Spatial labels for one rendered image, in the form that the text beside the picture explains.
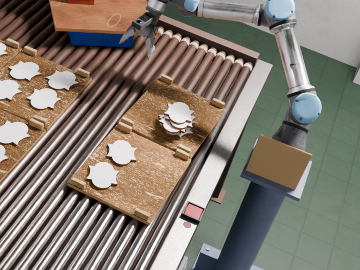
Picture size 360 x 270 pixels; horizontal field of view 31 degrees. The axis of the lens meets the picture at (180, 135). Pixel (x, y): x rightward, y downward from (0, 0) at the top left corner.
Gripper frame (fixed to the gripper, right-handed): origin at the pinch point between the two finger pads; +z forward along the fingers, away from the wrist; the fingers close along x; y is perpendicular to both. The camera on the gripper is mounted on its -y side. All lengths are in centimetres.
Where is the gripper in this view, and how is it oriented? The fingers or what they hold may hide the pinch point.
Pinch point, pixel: (133, 52)
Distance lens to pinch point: 283.3
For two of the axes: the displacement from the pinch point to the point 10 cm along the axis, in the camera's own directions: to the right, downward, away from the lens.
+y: 3.1, -1.1, 9.4
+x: -8.5, -4.7, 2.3
